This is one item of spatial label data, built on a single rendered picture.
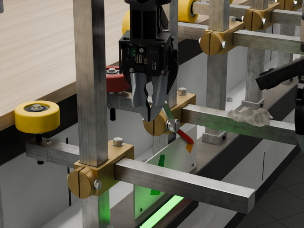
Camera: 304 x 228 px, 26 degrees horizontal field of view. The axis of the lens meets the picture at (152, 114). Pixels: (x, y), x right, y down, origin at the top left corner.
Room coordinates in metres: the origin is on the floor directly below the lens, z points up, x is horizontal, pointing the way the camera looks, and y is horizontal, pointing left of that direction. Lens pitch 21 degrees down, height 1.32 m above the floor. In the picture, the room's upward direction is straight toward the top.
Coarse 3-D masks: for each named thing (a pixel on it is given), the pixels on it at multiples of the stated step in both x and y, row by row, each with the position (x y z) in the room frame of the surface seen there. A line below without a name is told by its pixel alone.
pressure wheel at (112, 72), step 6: (108, 66) 1.36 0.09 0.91; (114, 66) 1.36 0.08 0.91; (108, 72) 1.32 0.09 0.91; (114, 72) 1.32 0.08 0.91; (108, 78) 1.29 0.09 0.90; (114, 78) 1.29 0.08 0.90; (120, 78) 1.29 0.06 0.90; (108, 84) 1.29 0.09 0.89; (114, 84) 1.29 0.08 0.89; (120, 84) 1.29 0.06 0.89; (126, 84) 1.30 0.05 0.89; (108, 90) 1.29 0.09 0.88; (114, 90) 1.29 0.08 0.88; (120, 90) 1.29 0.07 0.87; (114, 114) 1.32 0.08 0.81; (114, 120) 1.32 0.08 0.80
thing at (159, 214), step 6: (174, 198) 1.15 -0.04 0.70; (180, 198) 1.15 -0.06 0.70; (168, 204) 1.12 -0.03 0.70; (174, 204) 1.12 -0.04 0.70; (162, 210) 1.10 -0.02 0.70; (168, 210) 1.10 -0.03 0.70; (156, 216) 1.08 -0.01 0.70; (162, 216) 1.08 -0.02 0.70; (150, 222) 1.05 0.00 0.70; (156, 222) 1.05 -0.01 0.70
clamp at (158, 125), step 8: (184, 96) 1.27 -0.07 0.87; (192, 96) 1.27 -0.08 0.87; (176, 104) 1.22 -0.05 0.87; (184, 104) 1.24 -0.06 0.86; (160, 112) 1.18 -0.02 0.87; (176, 112) 1.21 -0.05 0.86; (144, 120) 1.19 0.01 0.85; (160, 120) 1.17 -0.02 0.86; (152, 128) 1.18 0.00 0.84; (160, 128) 1.17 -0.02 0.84
